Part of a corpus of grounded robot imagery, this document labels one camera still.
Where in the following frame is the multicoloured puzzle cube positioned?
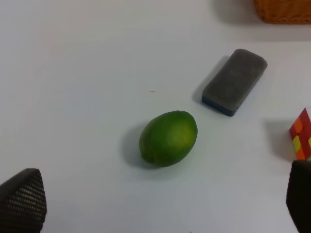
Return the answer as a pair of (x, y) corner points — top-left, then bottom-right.
(289, 107), (311, 161)

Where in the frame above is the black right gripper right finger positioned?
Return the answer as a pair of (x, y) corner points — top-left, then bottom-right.
(286, 160), (311, 233)

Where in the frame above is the grey felt whiteboard eraser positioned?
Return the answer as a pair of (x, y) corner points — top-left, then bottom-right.
(202, 49), (268, 117)

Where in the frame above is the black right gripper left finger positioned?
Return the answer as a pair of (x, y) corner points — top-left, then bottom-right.
(0, 168), (47, 233)

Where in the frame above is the green lemon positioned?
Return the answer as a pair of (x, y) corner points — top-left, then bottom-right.
(139, 111), (198, 167)

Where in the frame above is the orange wicker basket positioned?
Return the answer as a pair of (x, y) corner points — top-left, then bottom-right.
(254, 0), (311, 24)

